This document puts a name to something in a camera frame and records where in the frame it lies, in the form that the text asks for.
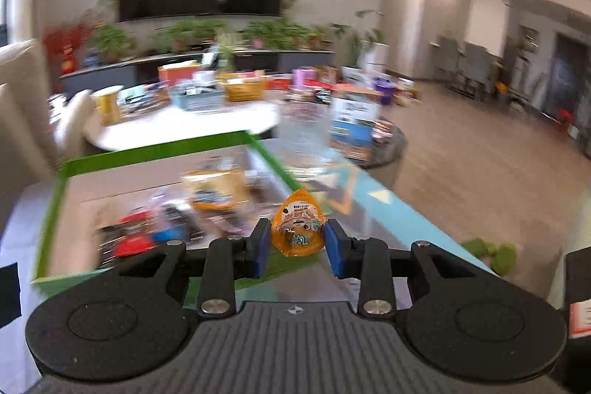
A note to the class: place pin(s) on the tall leafy floor plant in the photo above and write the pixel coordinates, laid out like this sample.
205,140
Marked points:
356,40

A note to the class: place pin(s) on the orange packaged bread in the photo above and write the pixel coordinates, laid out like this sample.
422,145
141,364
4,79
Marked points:
218,190

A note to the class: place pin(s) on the grey tv cabinet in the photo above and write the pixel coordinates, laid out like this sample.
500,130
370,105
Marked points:
146,70

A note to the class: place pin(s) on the red flower bouquet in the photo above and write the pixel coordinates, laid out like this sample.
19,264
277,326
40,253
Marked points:
64,45

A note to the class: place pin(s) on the green white cardboard box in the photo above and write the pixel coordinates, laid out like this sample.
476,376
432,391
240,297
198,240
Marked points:
95,191

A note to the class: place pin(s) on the orange tissue box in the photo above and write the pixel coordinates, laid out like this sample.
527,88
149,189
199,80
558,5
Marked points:
174,73

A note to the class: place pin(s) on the spider plant in vase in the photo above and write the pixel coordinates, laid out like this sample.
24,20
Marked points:
226,44

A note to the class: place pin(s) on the pink small box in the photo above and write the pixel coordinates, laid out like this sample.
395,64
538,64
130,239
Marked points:
303,76

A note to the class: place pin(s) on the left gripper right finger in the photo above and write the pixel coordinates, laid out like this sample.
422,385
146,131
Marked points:
367,260

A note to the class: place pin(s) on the beige sofa armchair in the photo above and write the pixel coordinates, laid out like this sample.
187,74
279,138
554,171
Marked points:
32,149

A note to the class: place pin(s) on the grey dining chair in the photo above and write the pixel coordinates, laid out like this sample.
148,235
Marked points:
478,71

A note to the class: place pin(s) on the yellow tin can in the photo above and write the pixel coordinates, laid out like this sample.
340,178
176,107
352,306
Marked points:
106,101

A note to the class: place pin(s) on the purple gift bag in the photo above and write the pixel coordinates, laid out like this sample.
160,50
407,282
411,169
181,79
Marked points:
387,89

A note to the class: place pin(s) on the clear glass mug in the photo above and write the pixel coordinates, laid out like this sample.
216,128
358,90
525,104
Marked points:
303,133

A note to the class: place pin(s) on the white round coffee table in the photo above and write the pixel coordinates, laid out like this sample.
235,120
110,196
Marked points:
170,124

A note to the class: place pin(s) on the yellow woven basket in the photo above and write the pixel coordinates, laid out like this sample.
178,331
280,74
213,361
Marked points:
242,87

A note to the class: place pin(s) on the orange triangular snack packet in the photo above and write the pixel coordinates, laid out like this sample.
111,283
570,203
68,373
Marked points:
297,229

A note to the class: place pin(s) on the white blue paper box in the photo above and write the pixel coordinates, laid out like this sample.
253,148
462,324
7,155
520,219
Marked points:
354,111

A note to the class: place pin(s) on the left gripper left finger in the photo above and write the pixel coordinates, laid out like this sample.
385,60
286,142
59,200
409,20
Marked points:
230,259

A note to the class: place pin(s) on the blue plastic basket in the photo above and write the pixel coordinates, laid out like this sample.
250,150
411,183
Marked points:
193,98

